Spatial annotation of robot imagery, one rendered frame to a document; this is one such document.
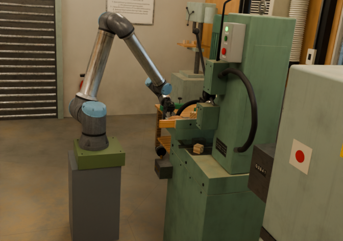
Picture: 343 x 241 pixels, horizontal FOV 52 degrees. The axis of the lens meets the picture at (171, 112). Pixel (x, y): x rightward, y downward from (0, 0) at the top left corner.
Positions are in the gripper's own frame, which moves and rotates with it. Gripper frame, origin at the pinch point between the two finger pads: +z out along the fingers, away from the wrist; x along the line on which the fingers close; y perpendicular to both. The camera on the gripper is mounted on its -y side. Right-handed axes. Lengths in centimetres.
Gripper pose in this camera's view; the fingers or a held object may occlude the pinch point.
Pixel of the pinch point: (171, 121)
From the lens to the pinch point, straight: 244.5
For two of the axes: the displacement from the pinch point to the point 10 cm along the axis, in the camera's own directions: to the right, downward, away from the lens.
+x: 9.5, -0.1, 3.0
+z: 2.4, 6.1, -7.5
